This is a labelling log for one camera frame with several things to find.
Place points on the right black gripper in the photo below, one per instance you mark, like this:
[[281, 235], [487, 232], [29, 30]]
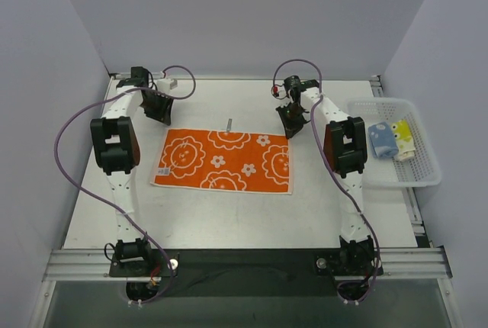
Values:
[[291, 117]]

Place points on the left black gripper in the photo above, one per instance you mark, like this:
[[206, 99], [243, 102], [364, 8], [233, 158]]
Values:
[[155, 101]]

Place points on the orange flower pattern towel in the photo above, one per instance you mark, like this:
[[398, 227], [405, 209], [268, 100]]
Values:
[[224, 161]]

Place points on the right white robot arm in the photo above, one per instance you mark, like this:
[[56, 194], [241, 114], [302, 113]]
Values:
[[344, 147]]

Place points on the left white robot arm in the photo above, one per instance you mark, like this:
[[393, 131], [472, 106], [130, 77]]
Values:
[[117, 153]]

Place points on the blue rolled towel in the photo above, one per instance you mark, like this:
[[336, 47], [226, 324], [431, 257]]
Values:
[[382, 141]]

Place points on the yellow rolled towel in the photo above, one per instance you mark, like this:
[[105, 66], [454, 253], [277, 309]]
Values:
[[404, 141]]

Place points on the white plastic basket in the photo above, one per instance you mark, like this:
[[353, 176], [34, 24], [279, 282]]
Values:
[[420, 171]]

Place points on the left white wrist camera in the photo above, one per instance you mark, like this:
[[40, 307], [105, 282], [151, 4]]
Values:
[[165, 85]]

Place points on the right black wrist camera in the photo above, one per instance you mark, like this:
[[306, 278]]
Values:
[[292, 84]]

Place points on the aluminium back rail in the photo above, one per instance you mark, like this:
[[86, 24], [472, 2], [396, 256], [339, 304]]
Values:
[[181, 75]]

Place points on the aluminium rail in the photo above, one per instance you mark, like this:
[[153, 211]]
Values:
[[181, 75], [397, 263]]

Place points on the aluminium front rail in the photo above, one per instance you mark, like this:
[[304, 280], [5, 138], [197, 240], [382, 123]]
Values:
[[397, 263]]

